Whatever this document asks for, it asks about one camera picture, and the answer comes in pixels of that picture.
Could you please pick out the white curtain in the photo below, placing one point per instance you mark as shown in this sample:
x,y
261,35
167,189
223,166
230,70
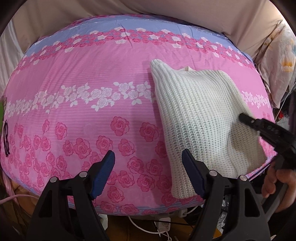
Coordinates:
x,y
10,54

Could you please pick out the beige fabric headboard cover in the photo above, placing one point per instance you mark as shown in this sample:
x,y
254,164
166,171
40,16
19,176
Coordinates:
x,y
246,23

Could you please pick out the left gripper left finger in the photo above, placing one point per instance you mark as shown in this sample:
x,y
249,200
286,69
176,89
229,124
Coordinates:
x,y
65,210

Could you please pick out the white power strip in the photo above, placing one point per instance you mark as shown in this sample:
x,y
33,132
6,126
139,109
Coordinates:
x,y
163,221

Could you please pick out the floral cream pillow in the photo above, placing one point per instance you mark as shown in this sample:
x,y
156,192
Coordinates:
x,y
276,63

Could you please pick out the white red black knit sweater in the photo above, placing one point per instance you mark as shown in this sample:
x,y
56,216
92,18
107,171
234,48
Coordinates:
x,y
200,112

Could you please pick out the person's right hand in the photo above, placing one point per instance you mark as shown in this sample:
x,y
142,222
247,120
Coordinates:
x,y
285,176

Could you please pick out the pink floral bed sheet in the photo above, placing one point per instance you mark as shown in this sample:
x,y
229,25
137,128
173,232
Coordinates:
x,y
88,89

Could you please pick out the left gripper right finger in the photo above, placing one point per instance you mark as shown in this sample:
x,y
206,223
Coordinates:
x,y
245,219

